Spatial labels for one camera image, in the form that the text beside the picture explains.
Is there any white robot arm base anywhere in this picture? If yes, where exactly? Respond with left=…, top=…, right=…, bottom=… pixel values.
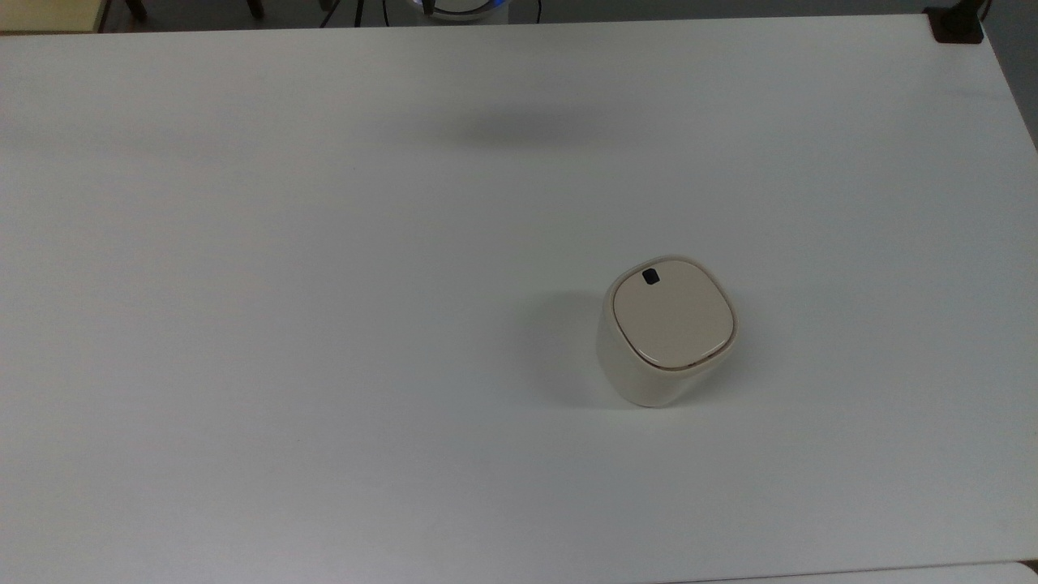
left=404, top=0, right=513, bottom=25

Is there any cream trash bin body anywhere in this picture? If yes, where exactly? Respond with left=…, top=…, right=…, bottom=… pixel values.
left=596, top=255, right=740, bottom=409

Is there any beige trash bin lid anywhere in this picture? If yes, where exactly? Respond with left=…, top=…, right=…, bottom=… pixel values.
left=612, top=259, right=736, bottom=371

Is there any black table clamp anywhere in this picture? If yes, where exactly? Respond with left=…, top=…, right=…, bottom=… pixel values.
left=924, top=0, right=992, bottom=45

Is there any beige cabinet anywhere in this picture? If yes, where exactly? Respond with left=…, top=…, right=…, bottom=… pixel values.
left=0, top=0, right=112, bottom=36

